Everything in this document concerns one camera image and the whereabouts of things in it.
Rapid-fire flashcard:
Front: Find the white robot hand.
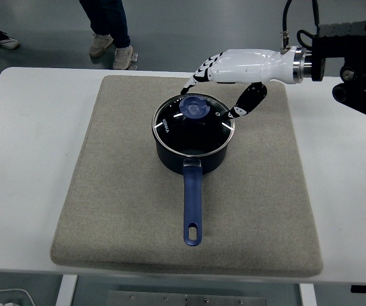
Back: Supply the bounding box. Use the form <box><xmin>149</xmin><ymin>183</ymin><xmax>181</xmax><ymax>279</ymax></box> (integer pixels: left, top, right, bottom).
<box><xmin>179</xmin><ymin>48</ymin><xmax>298</xmax><ymax>120</ymax></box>

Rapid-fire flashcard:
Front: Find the beige fabric mat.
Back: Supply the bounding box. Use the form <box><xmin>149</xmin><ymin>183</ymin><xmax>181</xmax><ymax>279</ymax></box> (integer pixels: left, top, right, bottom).
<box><xmin>49</xmin><ymin>75</ymin><xmax>324</xmax><ymax>277</ymax></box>

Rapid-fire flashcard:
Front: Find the grey metal plate with screws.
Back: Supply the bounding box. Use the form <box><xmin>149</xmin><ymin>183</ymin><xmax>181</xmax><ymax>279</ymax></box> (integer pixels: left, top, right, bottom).
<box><xmin>105</xmin><ymin>289</ymin><xmax>267</xmax><ymax>306</ymax></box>

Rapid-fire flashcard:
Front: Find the white table leg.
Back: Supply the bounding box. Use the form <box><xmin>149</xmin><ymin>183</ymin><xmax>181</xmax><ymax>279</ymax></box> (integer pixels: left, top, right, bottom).
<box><xmin>55</xmin><ymin>274</ymin><xmax>79</xmax><ymax>306</ymax></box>
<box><xmin>298</xmin><ymin>282</ymin><xmax>318</xmax><ymax>306</ymax></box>

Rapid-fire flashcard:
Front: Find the glass lid with blue knob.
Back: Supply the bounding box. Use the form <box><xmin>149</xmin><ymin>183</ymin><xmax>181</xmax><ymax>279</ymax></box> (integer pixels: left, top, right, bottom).
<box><xmin>151</xmin><ymin>92</ymin><xmax>236</xmax><ymax>158</ymax></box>

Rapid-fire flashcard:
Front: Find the white rimmed bin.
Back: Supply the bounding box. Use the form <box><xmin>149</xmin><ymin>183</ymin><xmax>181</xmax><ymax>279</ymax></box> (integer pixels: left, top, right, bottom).
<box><xmin>0</xmin><ymin>288</ymin><xmax>34</xmax><ymax>306</ymax></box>

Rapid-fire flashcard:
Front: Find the dark pot with blue handle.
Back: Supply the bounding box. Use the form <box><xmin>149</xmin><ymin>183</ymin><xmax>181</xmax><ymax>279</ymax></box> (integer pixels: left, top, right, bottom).
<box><xmin>152</xmin><ymin>122</ymin><xmax>234</xmax><ymax>248</ymax></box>

